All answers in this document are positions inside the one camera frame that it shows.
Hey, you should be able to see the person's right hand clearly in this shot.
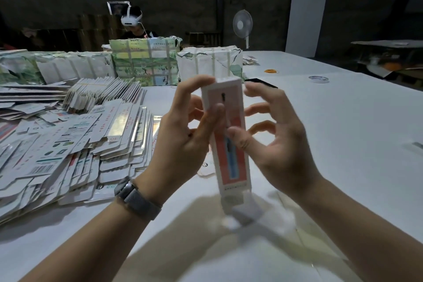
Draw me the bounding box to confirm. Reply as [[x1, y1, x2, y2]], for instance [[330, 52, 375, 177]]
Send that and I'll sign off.
[[226, 81, 326, 202]]

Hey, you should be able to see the person's left hand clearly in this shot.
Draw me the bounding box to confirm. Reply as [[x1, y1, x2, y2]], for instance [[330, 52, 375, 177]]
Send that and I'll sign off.
[[135, 75, 227, 207]]

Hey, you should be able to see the toothbrush carton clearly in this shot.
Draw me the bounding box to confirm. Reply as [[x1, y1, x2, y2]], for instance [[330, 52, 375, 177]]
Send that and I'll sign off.
[[200, 75, 266, 224]]

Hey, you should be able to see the fanned stack of white cartons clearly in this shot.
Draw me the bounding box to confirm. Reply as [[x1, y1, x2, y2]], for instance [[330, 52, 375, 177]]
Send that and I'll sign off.
[[63, 77, 148, 113]]

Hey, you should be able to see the pile of cartons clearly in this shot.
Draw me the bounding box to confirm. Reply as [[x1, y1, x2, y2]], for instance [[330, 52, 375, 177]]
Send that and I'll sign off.
[[0, 82, 163, 224]]

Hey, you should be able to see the person's right forearm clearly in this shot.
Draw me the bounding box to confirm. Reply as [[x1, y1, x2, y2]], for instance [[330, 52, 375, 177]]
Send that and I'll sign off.
[[297, 178, 423, 282]]

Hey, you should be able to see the grey band wristwatch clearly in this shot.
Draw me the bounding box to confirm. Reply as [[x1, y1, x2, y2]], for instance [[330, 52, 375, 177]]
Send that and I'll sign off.
[[114, 176, 163, 222]]

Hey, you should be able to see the black smartphone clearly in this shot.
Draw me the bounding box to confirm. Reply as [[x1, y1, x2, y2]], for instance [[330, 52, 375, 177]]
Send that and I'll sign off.
[[245, 78, 279, 89]]

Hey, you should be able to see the green printed wrapped bundle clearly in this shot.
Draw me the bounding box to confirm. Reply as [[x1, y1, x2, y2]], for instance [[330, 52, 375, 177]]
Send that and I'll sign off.
[[109, 36, 182, 88]]

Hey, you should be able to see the dark wooden chair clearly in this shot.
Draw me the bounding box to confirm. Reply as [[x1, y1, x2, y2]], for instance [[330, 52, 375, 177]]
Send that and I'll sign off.
[[186, 31, 222, 47]]

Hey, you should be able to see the cluttered side table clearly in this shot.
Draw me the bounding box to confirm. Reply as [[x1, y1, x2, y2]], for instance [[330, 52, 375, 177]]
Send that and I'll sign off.
[[350, 39, 423, 89]]

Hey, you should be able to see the white board panel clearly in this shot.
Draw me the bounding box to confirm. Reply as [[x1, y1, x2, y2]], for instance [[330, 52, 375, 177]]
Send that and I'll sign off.
[[285, 0, 330, 59]]

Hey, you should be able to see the white standing fan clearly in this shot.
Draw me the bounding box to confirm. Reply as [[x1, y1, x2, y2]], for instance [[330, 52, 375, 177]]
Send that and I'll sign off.
[[233, 9, 254, 50]]

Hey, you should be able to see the row of white wrapped bundles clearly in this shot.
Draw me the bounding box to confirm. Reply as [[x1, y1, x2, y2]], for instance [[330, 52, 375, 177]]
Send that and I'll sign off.
[[0, 49, 117, 86]]

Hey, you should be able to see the white strapped wrapped bundle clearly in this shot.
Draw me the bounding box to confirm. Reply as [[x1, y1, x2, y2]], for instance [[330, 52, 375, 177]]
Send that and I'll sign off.
[[176, 45, 244, 83]]

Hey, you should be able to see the white head-mounted camera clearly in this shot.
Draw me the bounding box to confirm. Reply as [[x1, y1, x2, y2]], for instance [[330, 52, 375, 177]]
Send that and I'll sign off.
[[107, 2, 144, 27]]

